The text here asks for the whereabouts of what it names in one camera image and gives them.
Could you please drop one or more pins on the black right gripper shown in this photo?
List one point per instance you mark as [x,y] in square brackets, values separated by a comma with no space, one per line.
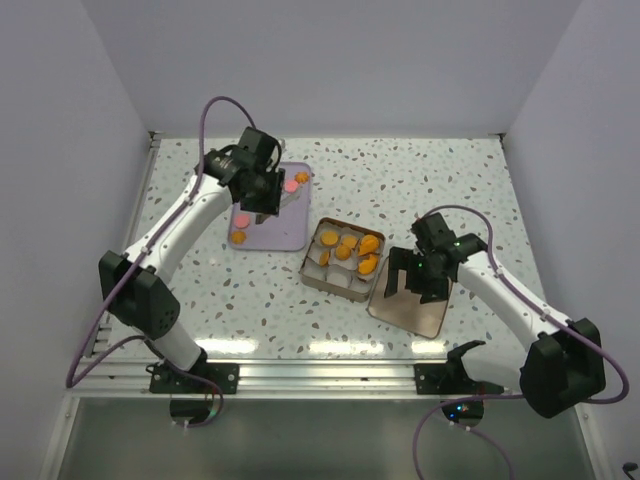
[401,258]

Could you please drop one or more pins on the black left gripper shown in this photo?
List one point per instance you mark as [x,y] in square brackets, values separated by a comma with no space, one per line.
[271,204]

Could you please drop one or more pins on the orange animal shaped cookie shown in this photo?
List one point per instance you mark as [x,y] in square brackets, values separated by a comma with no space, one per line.
[370,259]

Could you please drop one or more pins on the metal tongs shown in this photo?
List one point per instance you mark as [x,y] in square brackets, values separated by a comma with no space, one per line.
[286,199]

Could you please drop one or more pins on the orange ridged cookie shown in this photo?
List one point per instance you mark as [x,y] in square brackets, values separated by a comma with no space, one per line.
[366,269]

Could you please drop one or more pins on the pink round cookie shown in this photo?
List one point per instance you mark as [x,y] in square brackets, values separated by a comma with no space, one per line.
[291,186]
[242,221]

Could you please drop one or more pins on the orange round cookie large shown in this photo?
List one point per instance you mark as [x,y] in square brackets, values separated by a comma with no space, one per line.
[368,244]

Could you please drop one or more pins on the brown flower cookie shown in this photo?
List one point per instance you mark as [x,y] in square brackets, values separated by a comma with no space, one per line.
[302,177]

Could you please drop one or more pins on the orange flower cookie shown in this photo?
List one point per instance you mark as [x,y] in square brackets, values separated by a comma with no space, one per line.
[325,257]
[350,241]

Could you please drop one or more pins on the gold cookie tin lid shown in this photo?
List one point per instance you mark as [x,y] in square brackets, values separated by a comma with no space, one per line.
[404,310]

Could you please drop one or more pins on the gold cookie tin base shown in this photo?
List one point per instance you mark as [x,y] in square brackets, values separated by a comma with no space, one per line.
[340,278]

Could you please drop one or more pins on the brown round cookie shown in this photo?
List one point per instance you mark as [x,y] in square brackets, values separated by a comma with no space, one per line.
[343,252]

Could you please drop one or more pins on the orange round biscuit cookie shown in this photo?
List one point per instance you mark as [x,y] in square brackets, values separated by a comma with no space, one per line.
[329,238]

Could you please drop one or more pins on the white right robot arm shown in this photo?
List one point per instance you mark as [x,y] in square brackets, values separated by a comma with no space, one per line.
[562,364]

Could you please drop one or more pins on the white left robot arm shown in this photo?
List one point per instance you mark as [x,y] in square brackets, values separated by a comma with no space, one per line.
[135,283]

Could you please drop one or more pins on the orange cookie bottom left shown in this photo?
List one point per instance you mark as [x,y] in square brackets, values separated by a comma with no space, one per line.
[238,237]

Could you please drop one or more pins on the lilac plastic tray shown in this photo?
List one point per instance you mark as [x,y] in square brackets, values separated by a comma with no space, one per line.
[287,232]

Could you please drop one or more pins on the aluminium mounting rail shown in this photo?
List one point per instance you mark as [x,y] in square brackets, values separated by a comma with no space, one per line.
[272,379]

